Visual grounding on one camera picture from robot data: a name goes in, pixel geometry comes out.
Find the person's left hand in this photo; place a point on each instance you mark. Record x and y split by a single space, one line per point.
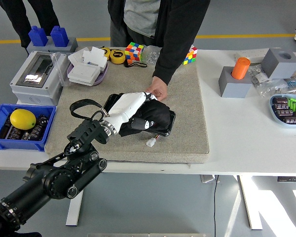
160 85

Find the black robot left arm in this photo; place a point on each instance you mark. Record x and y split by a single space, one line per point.
59 180

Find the person's left forearm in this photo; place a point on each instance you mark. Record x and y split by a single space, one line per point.
171 61

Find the black table control panel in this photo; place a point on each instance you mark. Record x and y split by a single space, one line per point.
291 179

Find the clear bag of screws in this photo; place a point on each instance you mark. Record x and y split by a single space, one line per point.
151 55

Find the colourful puzzle cube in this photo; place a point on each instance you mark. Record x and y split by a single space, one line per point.
190 56
134 51

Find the yellow tape measure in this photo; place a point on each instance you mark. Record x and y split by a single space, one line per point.
105 52
117 56

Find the grey-brown mat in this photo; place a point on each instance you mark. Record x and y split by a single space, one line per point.
182 138

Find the purple tray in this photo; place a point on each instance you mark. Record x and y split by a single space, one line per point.
102 76

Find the person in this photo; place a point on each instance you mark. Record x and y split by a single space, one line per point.
143 14
17 14

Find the grey socket block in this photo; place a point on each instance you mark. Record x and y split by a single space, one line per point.
233 86

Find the orange cylinder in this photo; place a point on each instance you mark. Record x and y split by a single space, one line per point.
240 67

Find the grey block holder base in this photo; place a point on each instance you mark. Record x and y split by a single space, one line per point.
72 45

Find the white perforated strip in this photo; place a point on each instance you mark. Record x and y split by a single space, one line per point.
251 53

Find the clear plastic sleeve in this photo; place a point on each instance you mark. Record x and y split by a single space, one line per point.
60 71

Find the clear bag of metal parts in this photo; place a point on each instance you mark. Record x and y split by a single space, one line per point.
269 86

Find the blue bottle-shaped block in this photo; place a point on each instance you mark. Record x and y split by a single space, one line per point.
59 37
38 37

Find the light blue bowl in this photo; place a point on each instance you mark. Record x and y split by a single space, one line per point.
273 116

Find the grey block with round hole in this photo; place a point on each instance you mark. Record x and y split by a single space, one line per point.
281 65

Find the yellow lemon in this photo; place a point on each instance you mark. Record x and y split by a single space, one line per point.
22 119

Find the white table leg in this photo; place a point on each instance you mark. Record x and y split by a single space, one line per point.
74 212
249 202

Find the blue plastic bin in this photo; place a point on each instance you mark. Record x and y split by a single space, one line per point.
19 145

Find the white switch plate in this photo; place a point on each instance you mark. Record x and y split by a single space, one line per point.
84 72

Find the silver under-table bracket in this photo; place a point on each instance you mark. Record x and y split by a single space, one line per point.
207 179

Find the grey electrical enclosure box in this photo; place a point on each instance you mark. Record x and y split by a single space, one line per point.
22 89

